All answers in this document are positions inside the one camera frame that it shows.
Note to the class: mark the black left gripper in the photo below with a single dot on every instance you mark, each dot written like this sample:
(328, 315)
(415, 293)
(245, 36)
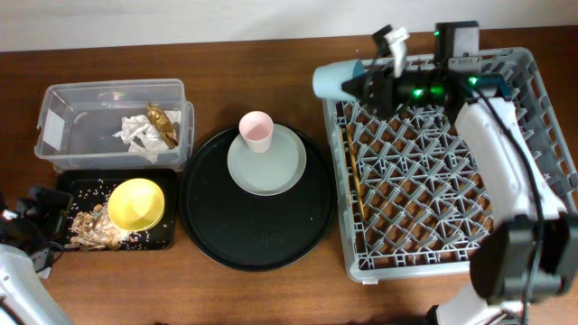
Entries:
(34, 209)

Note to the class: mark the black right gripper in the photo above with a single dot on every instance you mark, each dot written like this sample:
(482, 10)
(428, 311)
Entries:
(384, 97)

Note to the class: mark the blue cup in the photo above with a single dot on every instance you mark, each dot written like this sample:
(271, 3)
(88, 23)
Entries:
(327, 79)

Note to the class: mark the yellow bowl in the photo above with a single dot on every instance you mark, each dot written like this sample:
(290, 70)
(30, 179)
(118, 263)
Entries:
(136, 205)

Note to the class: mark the pink cup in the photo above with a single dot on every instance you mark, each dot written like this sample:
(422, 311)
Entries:
(256, 128)

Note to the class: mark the white napkin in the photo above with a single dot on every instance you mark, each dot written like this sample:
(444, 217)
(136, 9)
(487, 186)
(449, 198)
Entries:
(141, 137)

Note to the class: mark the grey plate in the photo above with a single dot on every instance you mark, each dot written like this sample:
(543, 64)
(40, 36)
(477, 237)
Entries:
(272, 172)

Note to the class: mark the gold foil wrapper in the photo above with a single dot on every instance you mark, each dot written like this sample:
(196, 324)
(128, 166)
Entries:
(162, 125)

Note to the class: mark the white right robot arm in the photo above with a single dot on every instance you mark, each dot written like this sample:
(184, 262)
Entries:
(531, 255)

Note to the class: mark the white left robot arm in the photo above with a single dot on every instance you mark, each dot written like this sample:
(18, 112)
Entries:
(24, 299)

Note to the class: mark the grey dishwasher rack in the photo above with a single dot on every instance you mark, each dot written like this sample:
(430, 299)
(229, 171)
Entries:
(426, 208)

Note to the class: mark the black rectangular tray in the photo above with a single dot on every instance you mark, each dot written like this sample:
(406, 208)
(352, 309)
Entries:
(91, 187)

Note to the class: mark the food scraps pile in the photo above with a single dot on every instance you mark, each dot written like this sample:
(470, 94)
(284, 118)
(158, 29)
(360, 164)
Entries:
(94, 230)

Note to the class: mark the clear plastic bin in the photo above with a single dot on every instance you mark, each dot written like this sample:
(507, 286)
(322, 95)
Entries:
(80, 124)

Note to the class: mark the round black tray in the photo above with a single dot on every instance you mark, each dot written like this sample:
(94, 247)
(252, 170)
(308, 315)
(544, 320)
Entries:
(249, 232)

